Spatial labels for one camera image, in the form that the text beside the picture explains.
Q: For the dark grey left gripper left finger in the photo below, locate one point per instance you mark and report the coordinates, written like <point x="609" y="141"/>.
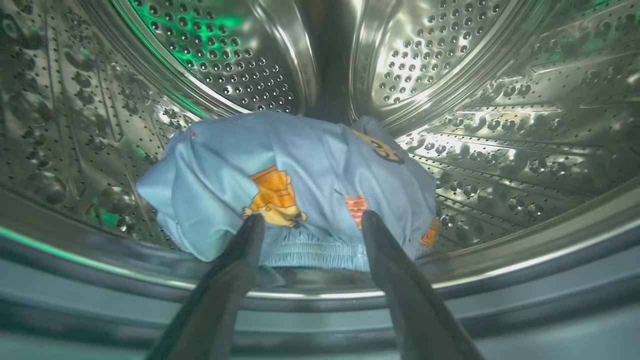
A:
<point x="220" y="300"/>

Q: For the blue cartoon print garment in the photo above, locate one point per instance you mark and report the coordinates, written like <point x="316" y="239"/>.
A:
<point x="300" y="150"/>

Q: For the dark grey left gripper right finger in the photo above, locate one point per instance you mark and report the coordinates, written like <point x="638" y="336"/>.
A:
<point x="410" y="300"/>

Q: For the white front-load washing machine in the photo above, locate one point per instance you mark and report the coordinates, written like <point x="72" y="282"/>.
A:
<point x="450" y="50"/>

